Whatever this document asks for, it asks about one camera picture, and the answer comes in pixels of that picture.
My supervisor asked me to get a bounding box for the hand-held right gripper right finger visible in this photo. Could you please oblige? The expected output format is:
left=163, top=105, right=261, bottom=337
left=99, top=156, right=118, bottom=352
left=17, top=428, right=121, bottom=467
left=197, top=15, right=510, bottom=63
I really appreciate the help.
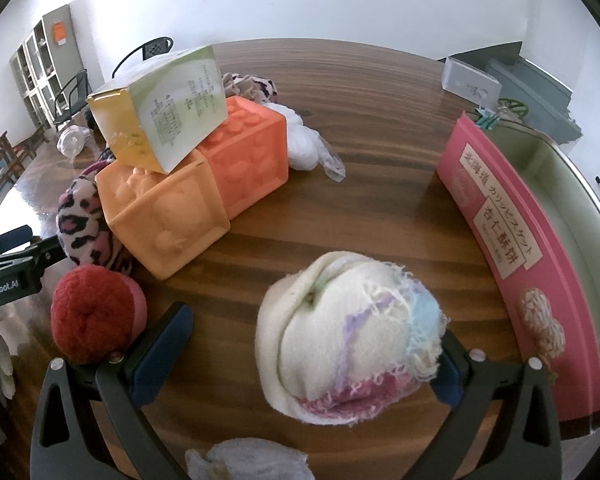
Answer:
left=405, top=330, right=563, bottom=480

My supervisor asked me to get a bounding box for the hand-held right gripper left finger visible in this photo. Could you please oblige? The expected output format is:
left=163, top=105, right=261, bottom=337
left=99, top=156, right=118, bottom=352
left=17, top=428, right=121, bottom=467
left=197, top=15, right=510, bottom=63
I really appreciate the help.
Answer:
left=30, top=301, right=195, bottom=480

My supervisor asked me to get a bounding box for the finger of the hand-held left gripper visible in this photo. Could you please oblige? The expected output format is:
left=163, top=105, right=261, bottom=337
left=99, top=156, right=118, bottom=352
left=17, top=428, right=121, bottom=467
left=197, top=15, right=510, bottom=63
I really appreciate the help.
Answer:
left=0, top=225, right=35, bottom=257
left=22, top=235, right=67, bottom=283

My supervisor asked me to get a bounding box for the pink leopard print sock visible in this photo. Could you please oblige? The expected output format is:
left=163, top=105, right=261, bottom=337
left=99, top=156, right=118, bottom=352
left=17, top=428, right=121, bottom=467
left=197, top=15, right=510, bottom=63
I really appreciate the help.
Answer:
left=55, top=152, right=133, bottom=276

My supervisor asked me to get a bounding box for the cream pastel sock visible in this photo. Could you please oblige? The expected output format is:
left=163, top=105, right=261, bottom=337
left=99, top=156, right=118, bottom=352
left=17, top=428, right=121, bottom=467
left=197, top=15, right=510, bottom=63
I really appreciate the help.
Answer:
left=255, top=251, right=450, bottom=428

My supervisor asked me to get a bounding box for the light orange embossed toy block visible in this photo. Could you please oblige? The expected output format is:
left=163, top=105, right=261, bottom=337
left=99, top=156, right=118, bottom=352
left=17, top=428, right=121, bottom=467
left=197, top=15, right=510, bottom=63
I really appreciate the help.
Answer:
left=95, top=150, right=231, bottom=280

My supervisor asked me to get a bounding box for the pink storage box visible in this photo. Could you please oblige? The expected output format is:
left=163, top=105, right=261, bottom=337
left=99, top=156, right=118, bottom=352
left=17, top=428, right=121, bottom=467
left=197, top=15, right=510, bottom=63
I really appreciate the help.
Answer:
left=436, top=110, right=600, bottom=441

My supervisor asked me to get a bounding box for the dark orange studded toy block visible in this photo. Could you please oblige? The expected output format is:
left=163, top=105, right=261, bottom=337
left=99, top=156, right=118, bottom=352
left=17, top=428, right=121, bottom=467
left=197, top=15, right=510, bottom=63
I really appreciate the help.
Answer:
left=196, top=96, right=290, bottom=221

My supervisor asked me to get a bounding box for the yellow green carton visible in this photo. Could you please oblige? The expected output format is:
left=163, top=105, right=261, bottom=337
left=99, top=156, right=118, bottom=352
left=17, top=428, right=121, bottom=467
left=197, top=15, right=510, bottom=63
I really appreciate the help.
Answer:
left=87, top=45, right=229, bottom=175

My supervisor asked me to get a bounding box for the red and pink fuzzy sock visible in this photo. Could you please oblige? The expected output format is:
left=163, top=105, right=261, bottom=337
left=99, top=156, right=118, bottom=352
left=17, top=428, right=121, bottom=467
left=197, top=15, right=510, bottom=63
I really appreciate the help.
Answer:
left=50, top=266, right=148, bottom=365

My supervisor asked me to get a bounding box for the white paper cup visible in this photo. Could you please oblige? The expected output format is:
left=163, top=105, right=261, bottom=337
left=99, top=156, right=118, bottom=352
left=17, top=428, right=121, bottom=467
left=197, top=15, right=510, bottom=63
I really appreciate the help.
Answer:
left=56, top=126, right=92, bottom=158

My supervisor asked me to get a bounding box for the pale grey fuzzy cloth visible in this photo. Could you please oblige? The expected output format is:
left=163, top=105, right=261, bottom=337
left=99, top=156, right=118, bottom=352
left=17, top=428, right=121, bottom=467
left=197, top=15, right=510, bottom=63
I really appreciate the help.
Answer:
left=185, top=437, right=316, bottom=480

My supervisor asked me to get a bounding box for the black metal chair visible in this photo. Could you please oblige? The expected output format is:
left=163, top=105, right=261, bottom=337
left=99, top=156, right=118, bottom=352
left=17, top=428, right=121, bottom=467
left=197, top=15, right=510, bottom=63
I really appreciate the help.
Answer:
left=51, top=69, right=91, bottom=133
left=111, top=36, right=175, bottom=80

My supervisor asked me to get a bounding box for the grey shelf cabinet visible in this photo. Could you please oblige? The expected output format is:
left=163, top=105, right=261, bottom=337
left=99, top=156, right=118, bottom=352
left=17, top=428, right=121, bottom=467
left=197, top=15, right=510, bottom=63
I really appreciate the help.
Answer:
left=9, top=4, right=88, bottom=131

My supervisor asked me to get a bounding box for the wooden desk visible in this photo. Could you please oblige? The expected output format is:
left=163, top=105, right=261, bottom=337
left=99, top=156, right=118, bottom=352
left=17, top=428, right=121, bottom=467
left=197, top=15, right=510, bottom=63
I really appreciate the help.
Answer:
left=0, top=37, right=600, bottom=480

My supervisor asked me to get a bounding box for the white cloth in clear wrap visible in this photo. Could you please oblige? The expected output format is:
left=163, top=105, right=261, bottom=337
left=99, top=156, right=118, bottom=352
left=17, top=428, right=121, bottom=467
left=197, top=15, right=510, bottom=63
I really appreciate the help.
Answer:
left=270, top=102, right=347, bottom=183

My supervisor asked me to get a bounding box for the purple leopard print sock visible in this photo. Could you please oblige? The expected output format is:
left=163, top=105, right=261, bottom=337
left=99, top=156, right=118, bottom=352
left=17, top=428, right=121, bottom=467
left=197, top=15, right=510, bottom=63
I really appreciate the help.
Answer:
left=222, top=72, right=279, bottom=106

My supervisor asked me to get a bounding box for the small white box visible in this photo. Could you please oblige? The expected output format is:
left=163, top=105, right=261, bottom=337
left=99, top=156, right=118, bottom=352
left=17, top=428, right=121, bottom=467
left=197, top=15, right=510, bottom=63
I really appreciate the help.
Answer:
left=440, top=56, right=503, bottom=111

